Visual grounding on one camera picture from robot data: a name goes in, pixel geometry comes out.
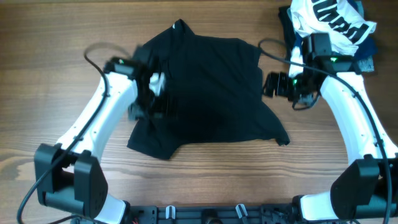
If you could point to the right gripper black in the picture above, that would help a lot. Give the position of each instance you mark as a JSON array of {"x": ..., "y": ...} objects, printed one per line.
[{"x": 282, "y": 89}]

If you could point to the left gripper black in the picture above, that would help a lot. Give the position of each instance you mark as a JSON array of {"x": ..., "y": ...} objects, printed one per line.
[{"x": 161, "y": 111}]

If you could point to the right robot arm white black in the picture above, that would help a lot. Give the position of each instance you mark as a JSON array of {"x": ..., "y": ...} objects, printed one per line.
[{"x": 368, "y": 186}]

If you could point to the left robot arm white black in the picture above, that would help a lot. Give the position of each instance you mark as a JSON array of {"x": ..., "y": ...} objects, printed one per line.
[{"x": 68, "y": 174}]

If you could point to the black folded garment in pile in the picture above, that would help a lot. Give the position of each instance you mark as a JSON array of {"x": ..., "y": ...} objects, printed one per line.
[{"x": 291, "y": 38}]

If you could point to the grey denim folded garment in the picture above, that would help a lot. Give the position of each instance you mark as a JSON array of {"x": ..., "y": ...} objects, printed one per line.
[{"x": 366, "y": 65}]

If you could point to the navy blue folded garment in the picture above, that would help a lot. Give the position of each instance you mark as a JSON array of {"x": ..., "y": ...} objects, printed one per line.
[{"x": 365, "y": 49}]

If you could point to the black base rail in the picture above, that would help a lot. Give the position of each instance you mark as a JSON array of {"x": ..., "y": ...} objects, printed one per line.
[{"x": 240, "y": 213}]

